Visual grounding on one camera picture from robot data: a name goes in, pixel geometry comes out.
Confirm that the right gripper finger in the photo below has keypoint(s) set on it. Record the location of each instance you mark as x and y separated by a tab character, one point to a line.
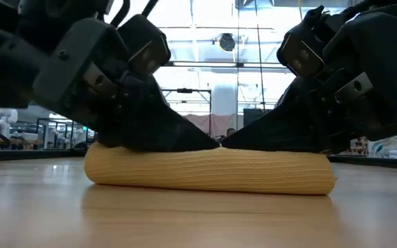
288	131

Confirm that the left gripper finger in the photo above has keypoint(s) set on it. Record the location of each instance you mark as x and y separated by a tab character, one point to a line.
150	131

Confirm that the orange waffle towel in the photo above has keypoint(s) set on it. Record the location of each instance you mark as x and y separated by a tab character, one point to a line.
209	172

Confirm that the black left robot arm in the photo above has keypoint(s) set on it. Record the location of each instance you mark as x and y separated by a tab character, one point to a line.
29	13

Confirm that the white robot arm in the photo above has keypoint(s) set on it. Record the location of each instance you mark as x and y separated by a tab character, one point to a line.
3	118

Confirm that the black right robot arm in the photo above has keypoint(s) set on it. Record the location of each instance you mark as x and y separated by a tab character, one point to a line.
374	7

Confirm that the black background monitor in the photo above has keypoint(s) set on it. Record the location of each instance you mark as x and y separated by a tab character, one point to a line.
252	117

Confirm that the person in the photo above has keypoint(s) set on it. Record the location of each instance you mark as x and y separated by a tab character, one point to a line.
230	132

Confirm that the pale plastic bag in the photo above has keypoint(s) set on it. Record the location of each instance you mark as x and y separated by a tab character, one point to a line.
388	146

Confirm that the colourful patterned box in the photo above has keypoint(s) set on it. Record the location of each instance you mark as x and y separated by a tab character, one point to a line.
358	146

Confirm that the round black hanging fixture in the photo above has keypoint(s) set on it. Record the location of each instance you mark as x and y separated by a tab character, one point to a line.
226	42

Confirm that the black background rig frame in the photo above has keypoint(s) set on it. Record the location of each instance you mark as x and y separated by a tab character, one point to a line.
184	90

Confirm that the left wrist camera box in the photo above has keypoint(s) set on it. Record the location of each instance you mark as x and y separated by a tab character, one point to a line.
143	44

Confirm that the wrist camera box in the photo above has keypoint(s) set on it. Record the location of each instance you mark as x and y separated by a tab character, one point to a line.
143	44
300	55

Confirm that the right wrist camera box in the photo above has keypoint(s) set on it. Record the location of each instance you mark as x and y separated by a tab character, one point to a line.
300	55

